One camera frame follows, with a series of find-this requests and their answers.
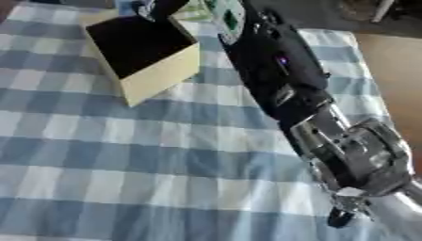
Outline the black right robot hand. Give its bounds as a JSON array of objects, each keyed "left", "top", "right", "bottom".
[{"left": 133, "top": 0, "right": 336, "bottom": 127}]

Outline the white and green carton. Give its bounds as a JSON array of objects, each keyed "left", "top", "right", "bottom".
[{"left": 183, "top": 0, "right": 248, "bottom": 45}]

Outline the tan cardboard box black inside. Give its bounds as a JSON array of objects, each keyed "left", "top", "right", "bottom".
[{"left": 80, "top": 13, "right": 203, "bottom": 107}]

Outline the white furniture leg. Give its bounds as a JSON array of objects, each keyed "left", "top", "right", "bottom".
[{"left": 370, "top": 0, "right": 396, "bottom": 24}]

